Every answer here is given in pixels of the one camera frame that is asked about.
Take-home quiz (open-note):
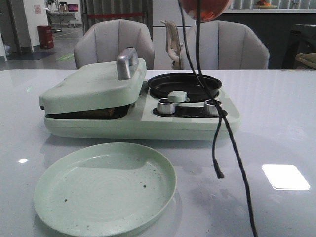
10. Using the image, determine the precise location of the grey upholstered chair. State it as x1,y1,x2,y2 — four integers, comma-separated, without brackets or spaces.
180,20,270,70
74,19,155,69

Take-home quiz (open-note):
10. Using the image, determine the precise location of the left grey upholstered chair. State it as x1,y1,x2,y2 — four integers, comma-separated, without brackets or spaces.
74,19,155,69

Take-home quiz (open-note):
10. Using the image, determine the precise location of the fruit plate on counter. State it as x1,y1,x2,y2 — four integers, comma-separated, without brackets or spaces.
255,0,277,9

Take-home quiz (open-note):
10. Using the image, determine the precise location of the right silver control knob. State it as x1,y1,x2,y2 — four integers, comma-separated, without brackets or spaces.
203,99,219,117

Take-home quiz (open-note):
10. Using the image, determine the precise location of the right grey upholstered chair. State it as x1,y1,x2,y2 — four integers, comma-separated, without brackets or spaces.
180,20,270,70

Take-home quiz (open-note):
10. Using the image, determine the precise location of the beige office chair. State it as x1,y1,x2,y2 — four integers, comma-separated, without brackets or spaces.
161,20,181,69

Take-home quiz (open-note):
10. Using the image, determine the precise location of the silver control knob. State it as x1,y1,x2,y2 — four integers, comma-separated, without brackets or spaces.
157,98,176,115
203,99,219,117

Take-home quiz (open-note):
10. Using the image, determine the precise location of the mint green sandwich maker lid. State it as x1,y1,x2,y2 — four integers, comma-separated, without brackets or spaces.
39,48,147,114

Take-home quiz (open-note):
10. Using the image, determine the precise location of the black cable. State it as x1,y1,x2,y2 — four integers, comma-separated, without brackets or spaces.
177,0,259,237
195,0,225,179

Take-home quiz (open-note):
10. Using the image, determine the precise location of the black round frying pan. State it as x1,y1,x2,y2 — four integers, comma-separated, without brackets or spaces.
148,73,209,103

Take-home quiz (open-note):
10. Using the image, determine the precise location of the pink bowl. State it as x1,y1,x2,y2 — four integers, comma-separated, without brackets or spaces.
180,0,232,22

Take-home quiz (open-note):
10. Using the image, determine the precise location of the mint green breakfast maker base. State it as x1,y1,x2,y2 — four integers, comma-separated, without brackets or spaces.
43,83,240,142

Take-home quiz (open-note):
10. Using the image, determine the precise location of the white bread slice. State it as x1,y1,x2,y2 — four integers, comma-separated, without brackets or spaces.
74,108,116,119

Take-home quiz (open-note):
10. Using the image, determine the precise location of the mint green round plate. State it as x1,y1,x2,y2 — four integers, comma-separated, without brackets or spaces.
33,142,177,237

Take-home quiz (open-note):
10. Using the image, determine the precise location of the dark washing machine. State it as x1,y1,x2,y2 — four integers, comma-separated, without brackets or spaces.
282,24,316,69

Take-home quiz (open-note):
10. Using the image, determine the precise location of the left silver control knob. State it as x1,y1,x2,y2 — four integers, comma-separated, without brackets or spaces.
157,98,176,115

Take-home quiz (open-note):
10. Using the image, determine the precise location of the white cabinet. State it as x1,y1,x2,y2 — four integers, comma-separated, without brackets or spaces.
152,0,184,70

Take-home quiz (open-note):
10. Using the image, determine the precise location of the red bin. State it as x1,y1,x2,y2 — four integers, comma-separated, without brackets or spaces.
37,25,54,49

